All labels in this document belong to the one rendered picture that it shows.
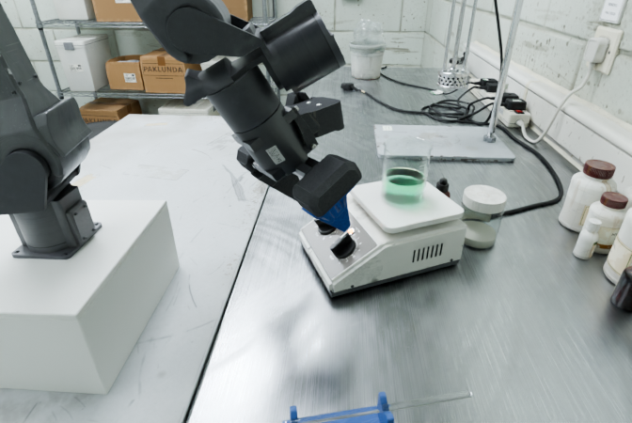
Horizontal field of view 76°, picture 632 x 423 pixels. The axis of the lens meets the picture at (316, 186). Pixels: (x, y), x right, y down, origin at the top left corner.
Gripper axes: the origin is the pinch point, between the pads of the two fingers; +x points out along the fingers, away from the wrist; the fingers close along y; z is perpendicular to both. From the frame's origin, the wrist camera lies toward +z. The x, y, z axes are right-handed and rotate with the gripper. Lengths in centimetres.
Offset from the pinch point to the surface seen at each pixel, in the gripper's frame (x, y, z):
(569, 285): 27.3, -17.1, 17.6
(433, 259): 17.3, -6.0, 7.2
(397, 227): 9.0, -4.9, 5.5
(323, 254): 9.7, 1.7, -2.8
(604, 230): 28.4, -15.8, 28.4
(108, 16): -17, 254, 25
